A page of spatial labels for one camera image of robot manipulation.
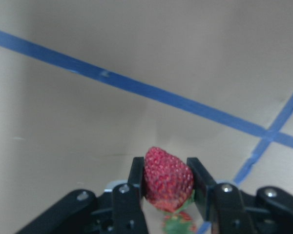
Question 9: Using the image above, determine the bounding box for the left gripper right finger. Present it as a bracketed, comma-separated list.
[187, 157, 293, 234]

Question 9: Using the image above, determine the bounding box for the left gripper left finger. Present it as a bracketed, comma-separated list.
[18, 157, 148, 234]

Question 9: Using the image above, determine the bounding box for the red strawberry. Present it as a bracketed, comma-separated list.
[144, 147, 194, 213]
[162, 211, 197, 234]

